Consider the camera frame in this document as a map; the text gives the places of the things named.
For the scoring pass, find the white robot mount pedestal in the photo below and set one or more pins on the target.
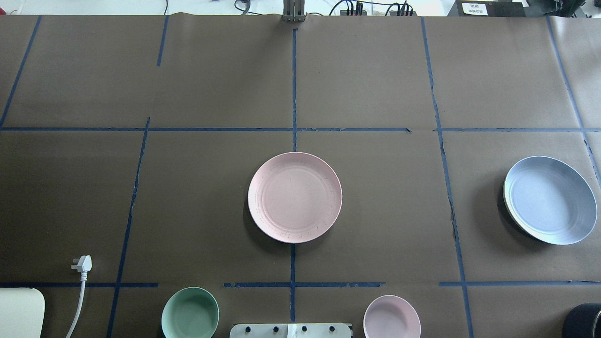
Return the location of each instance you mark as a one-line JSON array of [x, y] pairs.
[[292, 330]]

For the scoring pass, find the dark blue saucepan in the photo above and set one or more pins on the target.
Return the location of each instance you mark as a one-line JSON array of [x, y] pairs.
[[583, 321]]

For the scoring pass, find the pink bowl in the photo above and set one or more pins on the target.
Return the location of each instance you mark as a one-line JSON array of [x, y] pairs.
[[390, 316]]

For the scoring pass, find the green bowl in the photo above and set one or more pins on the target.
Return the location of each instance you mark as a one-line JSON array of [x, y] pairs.
[[192, 312]]

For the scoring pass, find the aluminium frame post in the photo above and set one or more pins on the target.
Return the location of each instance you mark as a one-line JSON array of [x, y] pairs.
[[294, 11]]

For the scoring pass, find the black box with label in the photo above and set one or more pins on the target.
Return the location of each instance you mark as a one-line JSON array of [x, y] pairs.
[[477, 8]]

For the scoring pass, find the cream toaster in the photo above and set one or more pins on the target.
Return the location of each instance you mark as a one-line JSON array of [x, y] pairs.
[[22, 312]]

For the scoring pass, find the pink plate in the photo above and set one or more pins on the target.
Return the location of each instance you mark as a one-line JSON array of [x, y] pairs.
[[295, 197]]

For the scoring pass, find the light blue plate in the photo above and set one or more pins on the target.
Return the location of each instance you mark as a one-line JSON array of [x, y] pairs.
[[549, 200]]

